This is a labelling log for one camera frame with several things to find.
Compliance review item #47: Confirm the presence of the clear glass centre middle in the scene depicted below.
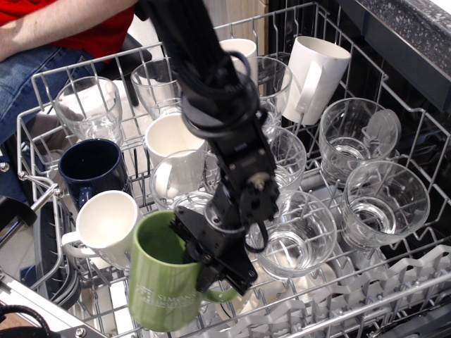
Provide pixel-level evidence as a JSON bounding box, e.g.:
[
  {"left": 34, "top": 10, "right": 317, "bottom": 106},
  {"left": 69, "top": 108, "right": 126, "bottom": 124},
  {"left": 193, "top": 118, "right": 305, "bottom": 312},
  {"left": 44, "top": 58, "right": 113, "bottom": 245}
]
[{"left": 266, "top": 126, "right": 307, "bottom": 192}]

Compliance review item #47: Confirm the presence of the clear glass right back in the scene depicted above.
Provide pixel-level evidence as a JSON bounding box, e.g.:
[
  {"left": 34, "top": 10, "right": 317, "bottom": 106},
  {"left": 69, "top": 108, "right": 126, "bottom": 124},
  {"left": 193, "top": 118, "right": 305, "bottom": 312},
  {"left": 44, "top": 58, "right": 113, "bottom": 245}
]
[{"left": 319, "top": 98, "right": 402, "bottom": 187}]

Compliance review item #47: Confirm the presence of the clear glass centre front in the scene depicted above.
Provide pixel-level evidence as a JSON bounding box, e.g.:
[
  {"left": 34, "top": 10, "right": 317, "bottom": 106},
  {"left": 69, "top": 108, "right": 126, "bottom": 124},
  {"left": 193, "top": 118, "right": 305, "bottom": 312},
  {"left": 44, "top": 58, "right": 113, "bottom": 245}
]
[{"left": 149, "top": 150, "right": 221, "bottom": 213}]

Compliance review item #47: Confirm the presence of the clear glass back left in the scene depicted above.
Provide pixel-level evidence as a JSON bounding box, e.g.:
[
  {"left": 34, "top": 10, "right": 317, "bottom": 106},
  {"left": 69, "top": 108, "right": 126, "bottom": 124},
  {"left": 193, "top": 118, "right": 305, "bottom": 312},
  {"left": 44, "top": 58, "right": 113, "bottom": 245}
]
[{"left": 54, "top": 76, "right": 123, "bottom": 146}]

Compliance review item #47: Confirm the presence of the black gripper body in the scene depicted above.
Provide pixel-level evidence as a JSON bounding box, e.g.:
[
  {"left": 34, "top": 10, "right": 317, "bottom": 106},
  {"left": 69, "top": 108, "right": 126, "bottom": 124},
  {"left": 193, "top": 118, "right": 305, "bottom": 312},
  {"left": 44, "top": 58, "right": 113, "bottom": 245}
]
[{"left": 170, "top": 175, "right": 279, "bottom": 295}]

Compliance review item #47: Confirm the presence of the clear glass right front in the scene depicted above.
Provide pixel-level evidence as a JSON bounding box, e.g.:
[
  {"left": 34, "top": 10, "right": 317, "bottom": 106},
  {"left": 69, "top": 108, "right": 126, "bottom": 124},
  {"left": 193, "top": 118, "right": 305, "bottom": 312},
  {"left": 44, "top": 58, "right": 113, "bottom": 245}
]
[{"left": 341, "top": 161, "right": 431, "bottom": 251}]

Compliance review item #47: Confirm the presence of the clear glass front middle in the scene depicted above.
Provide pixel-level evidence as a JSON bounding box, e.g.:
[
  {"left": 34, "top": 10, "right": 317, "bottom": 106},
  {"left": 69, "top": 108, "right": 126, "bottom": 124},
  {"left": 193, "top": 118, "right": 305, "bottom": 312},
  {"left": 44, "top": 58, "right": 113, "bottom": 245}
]
[{"left": 247, "top": 190, "right": 337, "bottom": 280}]

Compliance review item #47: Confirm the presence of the red shirt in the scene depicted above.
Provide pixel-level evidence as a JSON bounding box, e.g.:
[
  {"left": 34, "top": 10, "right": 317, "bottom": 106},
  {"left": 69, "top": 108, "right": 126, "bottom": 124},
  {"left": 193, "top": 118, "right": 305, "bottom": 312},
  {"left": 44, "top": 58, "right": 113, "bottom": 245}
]
[{"left": 1, "top": 1, "right": 135, "bottom": 56}]

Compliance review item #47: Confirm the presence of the white mug front left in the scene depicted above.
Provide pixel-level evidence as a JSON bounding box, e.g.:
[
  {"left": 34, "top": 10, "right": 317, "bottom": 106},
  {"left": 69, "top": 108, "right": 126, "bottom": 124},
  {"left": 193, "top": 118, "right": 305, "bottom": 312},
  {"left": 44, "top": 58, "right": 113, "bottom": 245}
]
[{"left": 61, "top": 190, "right": 142, "bottom": 270}]

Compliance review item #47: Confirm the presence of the green ceramic mug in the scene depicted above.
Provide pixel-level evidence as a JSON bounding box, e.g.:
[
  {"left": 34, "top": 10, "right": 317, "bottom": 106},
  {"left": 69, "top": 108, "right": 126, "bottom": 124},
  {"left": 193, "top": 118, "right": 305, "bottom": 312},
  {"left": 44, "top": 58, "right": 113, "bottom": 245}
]
[{"left": 128, "top": 210, "right": 238, "bottom": 332}]

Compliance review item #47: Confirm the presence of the black cable lower left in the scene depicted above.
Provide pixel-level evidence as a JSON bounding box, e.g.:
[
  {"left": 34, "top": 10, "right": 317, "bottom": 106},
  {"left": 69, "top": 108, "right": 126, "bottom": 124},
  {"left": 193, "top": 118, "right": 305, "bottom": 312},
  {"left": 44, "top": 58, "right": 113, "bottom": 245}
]
[{"left": 0, "top": 304, "right": 50, "bottom": 338}]

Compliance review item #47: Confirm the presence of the dark speckled countertop edge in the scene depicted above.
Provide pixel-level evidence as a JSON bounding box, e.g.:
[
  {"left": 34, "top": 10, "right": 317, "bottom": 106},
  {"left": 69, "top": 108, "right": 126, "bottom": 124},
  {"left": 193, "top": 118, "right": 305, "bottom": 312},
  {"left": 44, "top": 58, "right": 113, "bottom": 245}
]
[{"left": 338, "top": 1, "right": 450, "bottom": 113}]

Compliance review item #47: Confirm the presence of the white mug centre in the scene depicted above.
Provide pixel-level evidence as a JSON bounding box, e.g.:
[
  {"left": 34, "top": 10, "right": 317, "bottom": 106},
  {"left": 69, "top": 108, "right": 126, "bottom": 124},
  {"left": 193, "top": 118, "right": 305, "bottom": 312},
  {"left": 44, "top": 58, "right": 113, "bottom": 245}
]
[{"left": 144, "top": 113, "right": 209, "bottom": 198}]

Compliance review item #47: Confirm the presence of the person forearm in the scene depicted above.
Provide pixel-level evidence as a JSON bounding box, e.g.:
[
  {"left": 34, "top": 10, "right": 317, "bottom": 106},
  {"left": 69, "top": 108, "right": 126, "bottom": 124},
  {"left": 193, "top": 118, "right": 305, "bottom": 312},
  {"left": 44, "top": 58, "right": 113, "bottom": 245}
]
[{"left": 1, "top": 0, "right": 136, "bottom": 61}]

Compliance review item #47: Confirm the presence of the grey plastic tine row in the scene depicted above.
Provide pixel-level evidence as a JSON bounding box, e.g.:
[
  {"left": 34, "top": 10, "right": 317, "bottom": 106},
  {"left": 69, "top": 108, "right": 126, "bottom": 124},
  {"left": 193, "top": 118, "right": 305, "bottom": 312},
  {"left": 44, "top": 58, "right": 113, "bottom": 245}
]
[{"left": 202, "top": 245, "right": 450, "bottom": 337}]

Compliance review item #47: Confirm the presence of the tall clear glass back centre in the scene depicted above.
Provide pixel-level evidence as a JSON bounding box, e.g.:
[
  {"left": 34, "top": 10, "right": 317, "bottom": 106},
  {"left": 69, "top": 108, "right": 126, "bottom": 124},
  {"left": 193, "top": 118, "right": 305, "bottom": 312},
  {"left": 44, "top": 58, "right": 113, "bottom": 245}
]
[{"left": 257, "top": 56, "right": 292, "bottom": 140}]

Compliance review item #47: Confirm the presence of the dark blue mug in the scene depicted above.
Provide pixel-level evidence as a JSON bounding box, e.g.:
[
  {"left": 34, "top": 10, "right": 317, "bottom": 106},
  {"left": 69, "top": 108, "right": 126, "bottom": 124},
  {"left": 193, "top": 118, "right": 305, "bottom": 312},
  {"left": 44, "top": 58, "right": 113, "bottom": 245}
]
[{"left": 58, "top": 139, "right": 132, "bottom": 210}]

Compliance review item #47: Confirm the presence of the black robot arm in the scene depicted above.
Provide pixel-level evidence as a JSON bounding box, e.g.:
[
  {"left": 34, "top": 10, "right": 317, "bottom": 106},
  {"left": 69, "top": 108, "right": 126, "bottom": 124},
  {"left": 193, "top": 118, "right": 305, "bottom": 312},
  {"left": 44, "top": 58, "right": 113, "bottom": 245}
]
[{"left": 143, "top": 1, "right": 279, "bottom": 294}]

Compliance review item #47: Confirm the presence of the white mug back right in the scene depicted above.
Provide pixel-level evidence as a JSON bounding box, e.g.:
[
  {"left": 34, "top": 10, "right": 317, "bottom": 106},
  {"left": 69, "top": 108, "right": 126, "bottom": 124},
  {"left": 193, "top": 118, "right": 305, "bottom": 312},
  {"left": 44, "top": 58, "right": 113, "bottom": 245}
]
[{"left": 283, "top": 36, "right": 351, "bottom": 125}]

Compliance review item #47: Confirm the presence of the blue jeans leg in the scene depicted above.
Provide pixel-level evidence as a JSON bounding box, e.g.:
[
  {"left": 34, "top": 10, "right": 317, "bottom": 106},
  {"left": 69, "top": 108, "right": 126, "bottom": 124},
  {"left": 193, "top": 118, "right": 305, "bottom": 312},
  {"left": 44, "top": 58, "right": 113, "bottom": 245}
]
[{"left": 1, "top": 45, "right": 104, "bottom": 142}]

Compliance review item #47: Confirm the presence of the tall white mug back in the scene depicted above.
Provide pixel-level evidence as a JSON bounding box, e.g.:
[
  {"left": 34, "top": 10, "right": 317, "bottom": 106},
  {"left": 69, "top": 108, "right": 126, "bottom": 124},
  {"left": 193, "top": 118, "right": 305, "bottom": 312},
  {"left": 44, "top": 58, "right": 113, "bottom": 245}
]
[{"left": 219, "top": 38, "right": 258, "bottom": 85}]

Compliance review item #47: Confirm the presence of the metal wire dishwasher rack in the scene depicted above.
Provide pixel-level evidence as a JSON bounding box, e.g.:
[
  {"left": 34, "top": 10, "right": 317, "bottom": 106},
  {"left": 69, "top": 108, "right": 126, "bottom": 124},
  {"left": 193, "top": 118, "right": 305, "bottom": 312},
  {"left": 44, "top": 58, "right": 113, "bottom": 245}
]
[{"left": 18, "top": 1, "right": 450, "bottom": 337}]

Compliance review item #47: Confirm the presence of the black chair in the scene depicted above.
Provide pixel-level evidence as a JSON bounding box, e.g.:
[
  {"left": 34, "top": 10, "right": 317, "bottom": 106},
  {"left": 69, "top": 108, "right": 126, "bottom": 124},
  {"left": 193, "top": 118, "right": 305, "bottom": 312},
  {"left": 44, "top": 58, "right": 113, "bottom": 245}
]
[{"left": 101, "top": 16, "right": 162, "bottom": 106}]

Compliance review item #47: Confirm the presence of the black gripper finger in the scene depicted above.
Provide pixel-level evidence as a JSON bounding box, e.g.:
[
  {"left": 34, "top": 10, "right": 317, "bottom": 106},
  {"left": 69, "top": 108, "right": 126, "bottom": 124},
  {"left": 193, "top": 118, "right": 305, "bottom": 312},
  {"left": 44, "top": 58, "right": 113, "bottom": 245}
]
[
  {"left": 196, "top": 263, "right": 224, "bottom": 293},
  {"left": 183, "top": 241, "right": 204, "bottom": 263}
]

